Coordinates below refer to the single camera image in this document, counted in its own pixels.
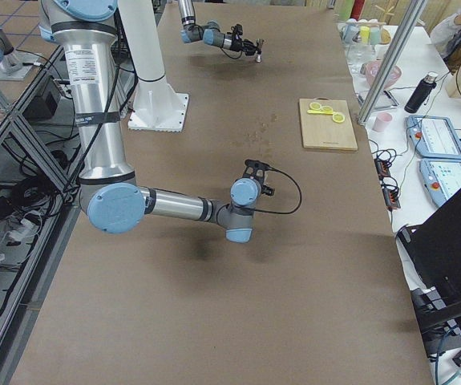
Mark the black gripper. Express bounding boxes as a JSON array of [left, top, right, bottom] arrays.
[[250, 170, 275, 197], [232, 35, 265, 55]]

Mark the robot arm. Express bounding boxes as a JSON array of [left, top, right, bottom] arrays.
[[40, 1, 269, 243], [178, 0, 264, 63]]

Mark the pink cup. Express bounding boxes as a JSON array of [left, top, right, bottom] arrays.
[[373, 112, 393, 132]]

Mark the bamboo cutting board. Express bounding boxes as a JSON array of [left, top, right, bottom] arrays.
[[299, 99, 358, 151]]

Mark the lemon slice upper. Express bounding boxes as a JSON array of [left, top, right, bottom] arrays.
[[309, 102, 321, 111]]

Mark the lemon slice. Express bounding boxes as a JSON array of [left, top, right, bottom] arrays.
[[332, 112, 346, 124], [321, 105, 334, 114], [309, 102, 321, 111]]

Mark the lemon slice middle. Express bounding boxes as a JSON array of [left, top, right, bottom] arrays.
[[321, 105, 334, 114]]

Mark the yellow plastic knife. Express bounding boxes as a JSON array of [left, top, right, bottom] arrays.
[[307, 109, 335, 116]]

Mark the lemon slice lower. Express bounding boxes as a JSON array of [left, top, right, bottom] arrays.
[[332, 112, 346, 124]]

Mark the pink bowl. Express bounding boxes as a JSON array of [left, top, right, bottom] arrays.
[[364, 60, 402, 90]]

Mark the black water bottle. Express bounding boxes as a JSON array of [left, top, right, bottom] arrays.
[[404, 71, 438, 114]]

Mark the teach pendant near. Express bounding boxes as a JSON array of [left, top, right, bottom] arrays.
[[419, 158, 461, 207]]

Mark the teach pendant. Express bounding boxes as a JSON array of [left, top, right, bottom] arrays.
[[419, 158, 461, 207], [406, 115, 461, 160]]

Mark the teach pendant far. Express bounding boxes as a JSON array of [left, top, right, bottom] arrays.
[[406, 115, 461, 160]]

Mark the black computer monitor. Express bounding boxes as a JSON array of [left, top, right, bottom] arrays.
[[396, 186, 461, 354]]

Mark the person in yellow shirt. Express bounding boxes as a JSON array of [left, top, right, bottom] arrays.
[[430, 7, 461, 73]]

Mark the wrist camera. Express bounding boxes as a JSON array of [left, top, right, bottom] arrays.
[[245, 159, 272, 171], [232, 23, 243, 39]]

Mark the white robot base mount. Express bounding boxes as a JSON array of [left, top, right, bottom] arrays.
[[118, 0, 189, 132]]

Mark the aluminium frame post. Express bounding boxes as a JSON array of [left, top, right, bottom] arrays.
[[357, 0, 427, 126]]

